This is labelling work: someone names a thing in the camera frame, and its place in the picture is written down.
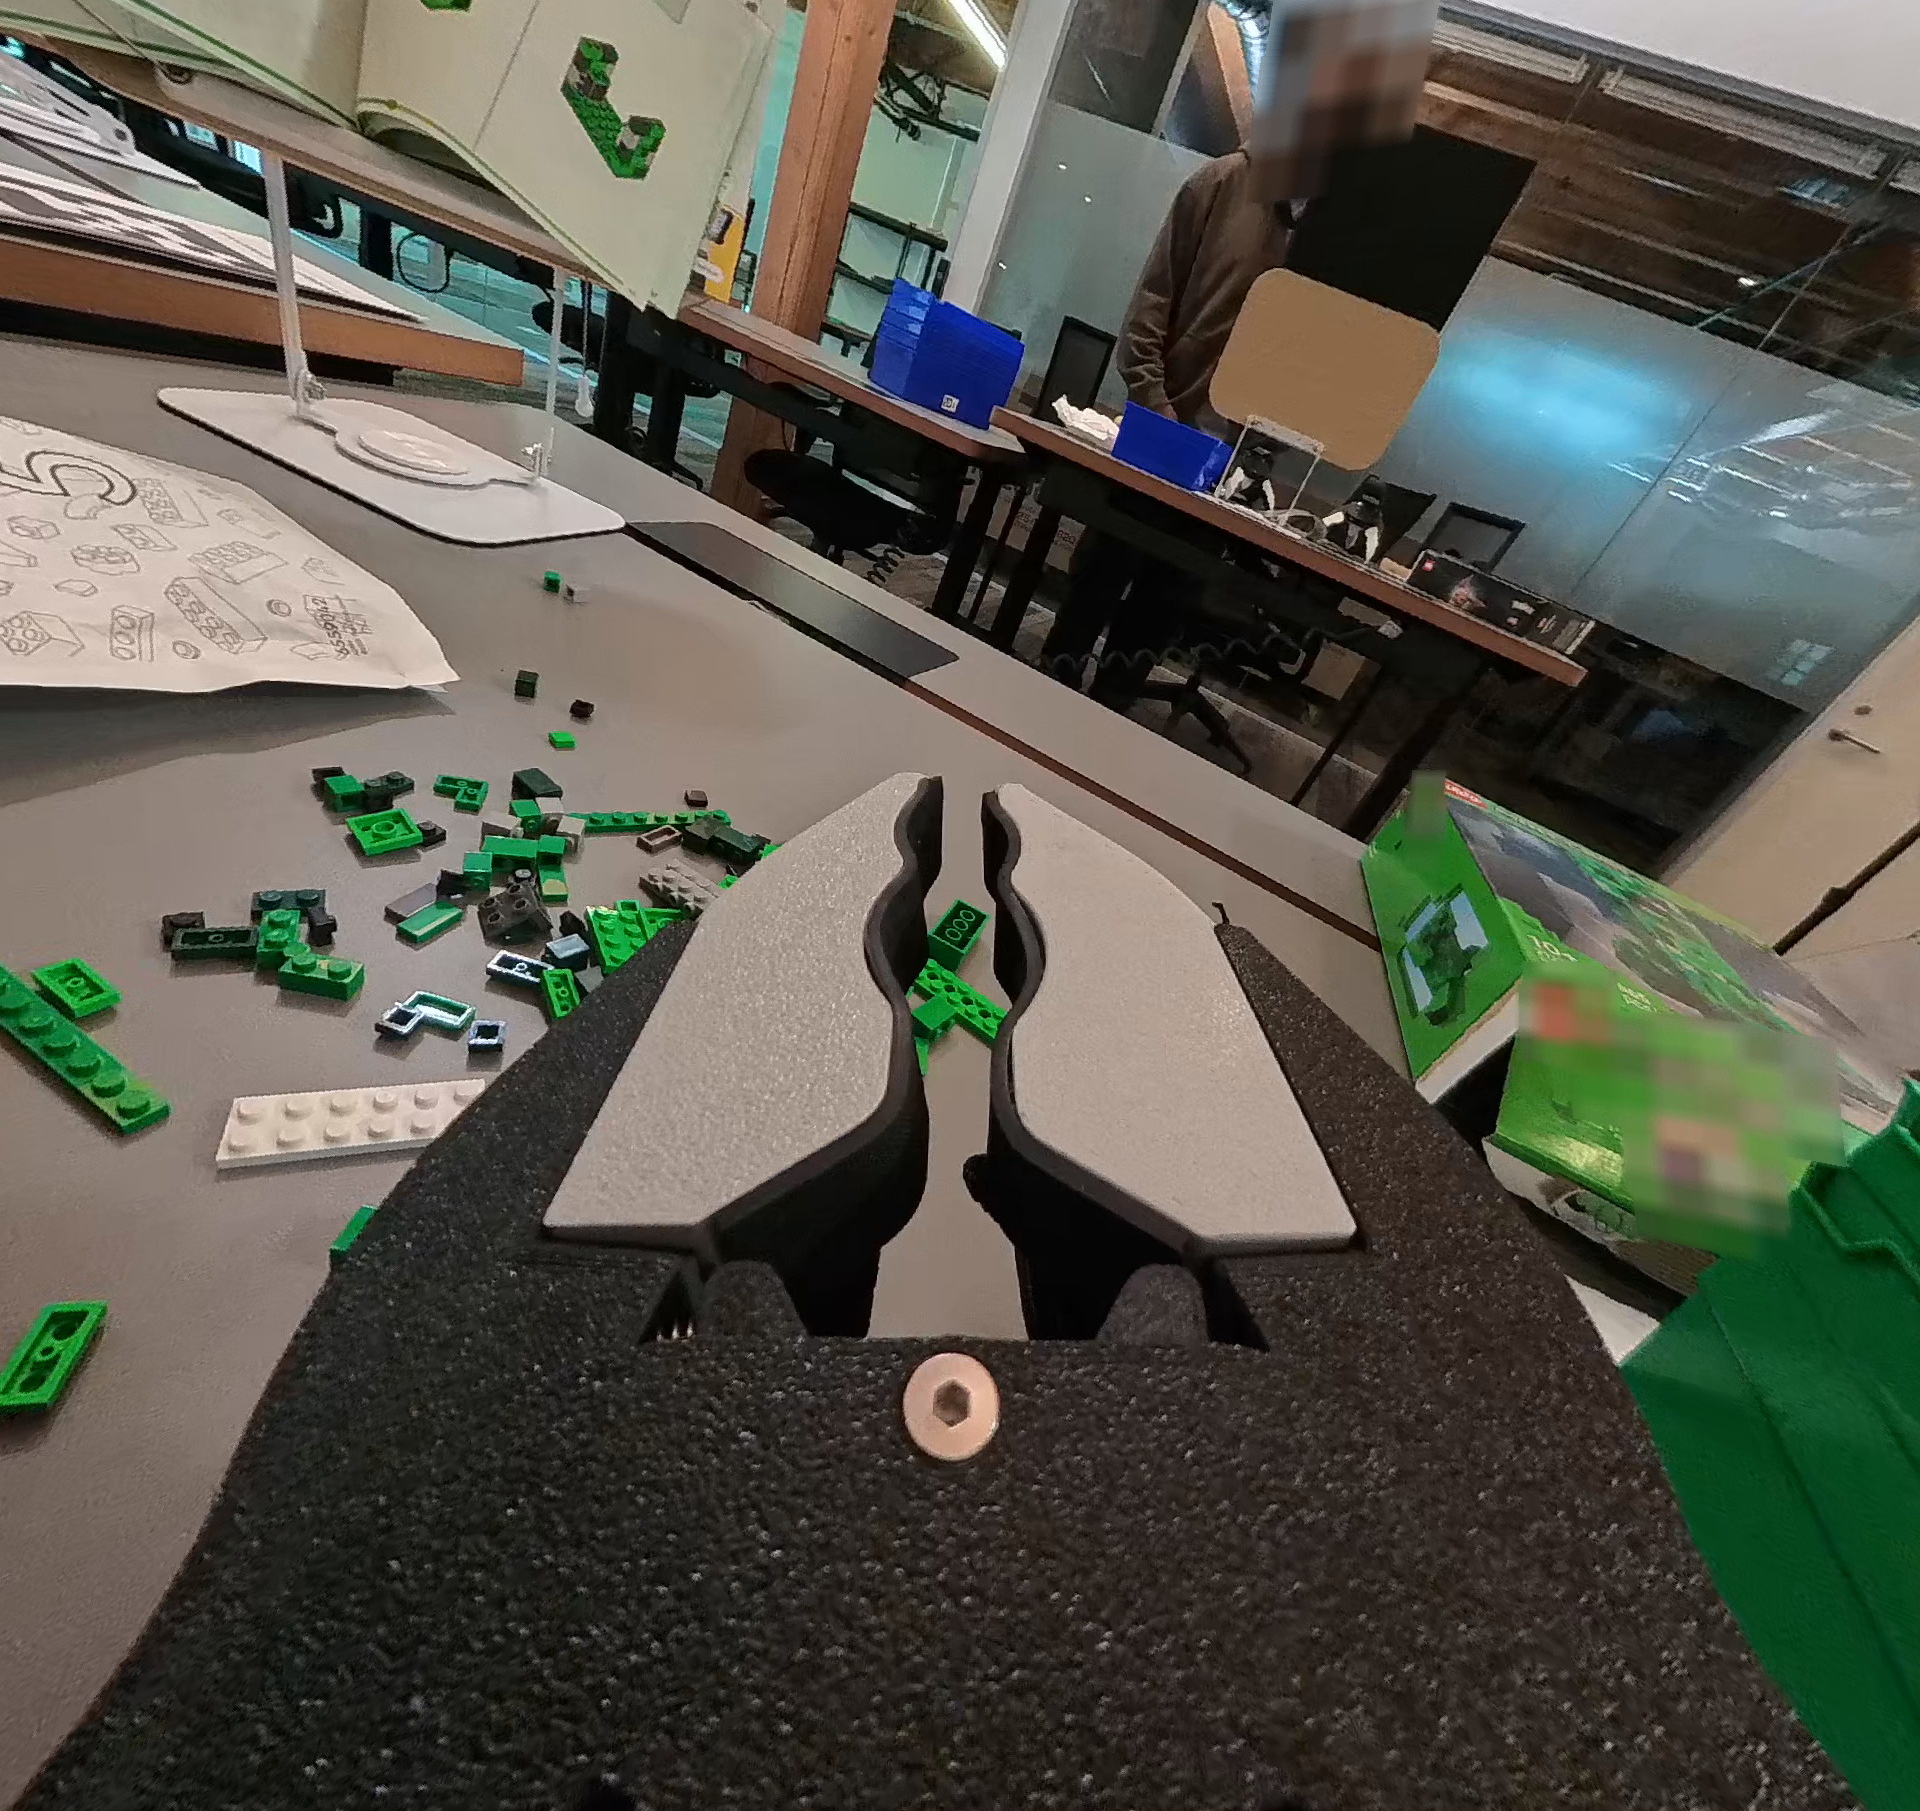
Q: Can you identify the long green toy plate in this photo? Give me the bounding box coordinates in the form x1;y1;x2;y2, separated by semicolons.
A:
0;961;173;1134

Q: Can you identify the black desk inlay panel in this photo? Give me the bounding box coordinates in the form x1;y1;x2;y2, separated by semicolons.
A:
626;522;963;682

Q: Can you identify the white brick-print paper bag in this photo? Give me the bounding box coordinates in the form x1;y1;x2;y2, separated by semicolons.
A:
0;412;460;693

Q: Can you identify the wooden post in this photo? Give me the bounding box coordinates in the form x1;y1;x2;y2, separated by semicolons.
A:
709;0;926;518

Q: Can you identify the white book stand base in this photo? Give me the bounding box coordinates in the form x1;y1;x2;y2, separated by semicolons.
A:
156;386;628;549

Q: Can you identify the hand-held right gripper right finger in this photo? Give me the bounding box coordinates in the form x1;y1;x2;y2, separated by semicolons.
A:
963;781;1360;1341

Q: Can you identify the wooden book stand board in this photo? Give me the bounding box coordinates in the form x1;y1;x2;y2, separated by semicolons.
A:
0;25;617;290

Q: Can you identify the tan rounded stand board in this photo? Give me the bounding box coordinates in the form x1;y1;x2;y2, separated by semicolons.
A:
1206;264;1442;475

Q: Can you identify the black upright board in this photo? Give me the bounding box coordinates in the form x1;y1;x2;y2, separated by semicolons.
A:
1288;127;1541;332

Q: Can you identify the grey desk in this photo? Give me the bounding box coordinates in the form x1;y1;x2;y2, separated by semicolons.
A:
0;334;1524;1766

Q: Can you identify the blue plastic bin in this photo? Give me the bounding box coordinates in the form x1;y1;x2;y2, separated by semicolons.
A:
1110;400;1236;494

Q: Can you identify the stack of blue plastic bins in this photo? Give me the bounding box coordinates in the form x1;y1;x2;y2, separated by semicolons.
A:
868;275;1031;431

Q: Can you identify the brown wooden side table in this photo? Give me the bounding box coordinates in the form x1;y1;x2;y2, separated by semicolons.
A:
0;228;528;388

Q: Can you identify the beige cabinet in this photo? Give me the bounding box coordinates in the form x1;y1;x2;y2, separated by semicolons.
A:
1662;606;1920;961

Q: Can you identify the green toy set box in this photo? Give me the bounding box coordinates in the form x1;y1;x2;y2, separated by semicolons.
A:
1359;772;1920;1298

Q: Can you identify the toy brick instruction booklet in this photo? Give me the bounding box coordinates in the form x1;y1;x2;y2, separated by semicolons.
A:
0;0;797;316

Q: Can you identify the black office chair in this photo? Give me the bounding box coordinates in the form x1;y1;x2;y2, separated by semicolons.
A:
1116;606;1359;779
744;447;964;572

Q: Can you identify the dark toy set box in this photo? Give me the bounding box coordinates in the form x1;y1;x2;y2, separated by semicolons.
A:
1406;546;1597;650

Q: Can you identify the wooden-edged table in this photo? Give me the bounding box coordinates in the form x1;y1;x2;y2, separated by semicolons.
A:
674;292;1031;623
990;406;1593;840

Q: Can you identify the thin page holder rod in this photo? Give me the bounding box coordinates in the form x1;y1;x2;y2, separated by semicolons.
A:
517;272;576;470

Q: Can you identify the pile of green toy bricks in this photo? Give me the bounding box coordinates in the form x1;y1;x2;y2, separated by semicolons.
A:
0;570;1010;1415

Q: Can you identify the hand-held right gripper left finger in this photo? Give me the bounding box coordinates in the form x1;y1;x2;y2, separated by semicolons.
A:
540;772;948;1336

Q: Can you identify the white long toy plate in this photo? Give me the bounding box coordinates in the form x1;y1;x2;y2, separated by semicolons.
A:
216;1078;491;1173

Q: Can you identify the black and white printed sheet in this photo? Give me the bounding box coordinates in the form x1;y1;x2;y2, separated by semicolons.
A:
0;159;425;328

